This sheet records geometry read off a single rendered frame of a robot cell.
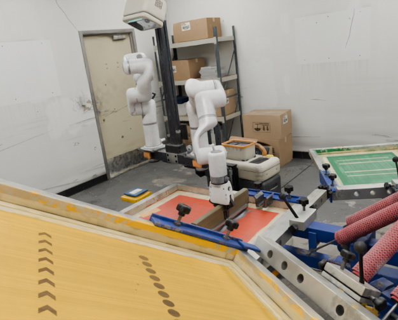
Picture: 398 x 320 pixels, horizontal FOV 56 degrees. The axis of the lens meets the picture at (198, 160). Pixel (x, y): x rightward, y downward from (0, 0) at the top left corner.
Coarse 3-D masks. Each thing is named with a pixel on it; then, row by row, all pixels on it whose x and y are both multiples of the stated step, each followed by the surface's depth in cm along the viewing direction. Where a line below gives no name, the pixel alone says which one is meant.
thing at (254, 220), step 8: (176, 200) 203; (184, 200) 202; (192, 200) 200; (200, 200) 199; (208, 200) 198; (160, 208) 195; (168, 208) 193; (248, 208) 182; (248, 216) 174; (256, 216) 173; (264, 216) 172; (272, 216) 171; (240, 224) 167; (248, 224) 166; (256, 224) 165; (264, 224) 164
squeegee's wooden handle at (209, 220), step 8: (240, 192) 176; (240, 200) 175; (248, 200) 181; (216, 208) 162; (232, 208) 170; (208, 216) 156; (216, 216) 161; (200, 224) 152; (208, 224) 156; (216, 224) 161
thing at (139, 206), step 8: (176, 184) 216; (184, 184) 215; (192, 184) 213; (160, 192) 207; (168, 192) 211; (192, 192) 210; (200, 192) 207; (208, 192) 203; (144, 200) 199; (152, 200) 201; (128, 208) 190; (136, 208) 192; (144, 208) 197; (288, 208) 175; (272, 224) 156; (264, 232) 150
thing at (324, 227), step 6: (312, 222) 142; (318, 222) 142; (312, 228) 138; (318, 228) 138; (324, 228) 137; (330, 228) 137; (336, 228) 136; (342, 228) 136; (294, 234) 144; (300, 234) 142; (306, 234) 140; (318, 234) 137; (324, 234) 136; (330, 234) 134; (318, 240) 138; (324, 240) 136; (330, 240) 135
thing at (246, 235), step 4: (156, 212) 191; (160, 212) 190; (164, 212) 189; (148, 216) 187; (224, 232) 161; (232, 232) 160; (236, 232) 160; (240, 232) 160; (244, 232) 159; (248, 232) 159; (252, 232) 158; (256, 232) 158; (236, 236) 157; (240, 236) 156; (244, 236) 156; (248, 236) 156; (252, 236) 155; (244, 240) 153; (248, 240) 153
